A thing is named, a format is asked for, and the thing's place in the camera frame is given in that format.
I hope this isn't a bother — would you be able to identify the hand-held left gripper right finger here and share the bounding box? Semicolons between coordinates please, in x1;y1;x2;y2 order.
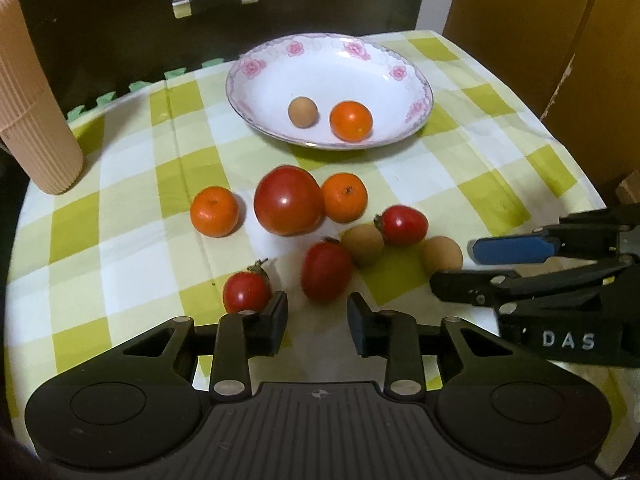
346;292;521;404

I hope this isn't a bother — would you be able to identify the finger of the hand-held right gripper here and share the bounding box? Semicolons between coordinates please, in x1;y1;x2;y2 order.
429;254;637;317
467;209;640;267

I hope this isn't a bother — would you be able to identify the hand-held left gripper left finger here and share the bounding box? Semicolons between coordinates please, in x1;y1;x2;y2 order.
120;290;290;404

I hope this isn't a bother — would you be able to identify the brown egg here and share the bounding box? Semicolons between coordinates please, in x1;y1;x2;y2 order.
420;236;464;276

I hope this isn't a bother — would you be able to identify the small red tomato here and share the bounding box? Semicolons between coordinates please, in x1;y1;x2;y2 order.
301;237;353;303
222;259;273;315
374;205;430;247

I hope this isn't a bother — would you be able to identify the orange mandarin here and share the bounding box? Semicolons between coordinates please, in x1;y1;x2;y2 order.
190;186;240;238
329;101;374;142
320;173;368;223

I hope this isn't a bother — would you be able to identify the white floral plate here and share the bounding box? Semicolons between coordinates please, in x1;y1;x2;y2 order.
225;33;434;151

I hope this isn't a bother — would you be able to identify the large red tomato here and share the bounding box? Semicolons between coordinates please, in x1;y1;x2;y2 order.
253;165;326;237

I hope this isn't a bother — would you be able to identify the small wooden block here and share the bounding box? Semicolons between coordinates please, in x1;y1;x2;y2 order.
615;170;640;206

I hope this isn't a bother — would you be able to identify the green checkered tablecloth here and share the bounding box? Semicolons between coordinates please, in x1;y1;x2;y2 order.
5;30;628;461

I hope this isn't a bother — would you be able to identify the brown wooden cabinet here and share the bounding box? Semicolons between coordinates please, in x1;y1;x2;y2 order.
442;0;640;191

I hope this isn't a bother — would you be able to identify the green foam mat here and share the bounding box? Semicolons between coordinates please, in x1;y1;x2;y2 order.
65;57;236;122

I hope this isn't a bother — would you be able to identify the pink ribbed cup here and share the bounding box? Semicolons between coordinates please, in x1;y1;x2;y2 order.
0;0;83;196

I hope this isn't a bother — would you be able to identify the dark drawer cabinet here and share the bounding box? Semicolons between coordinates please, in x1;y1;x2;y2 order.
0;0;431;111

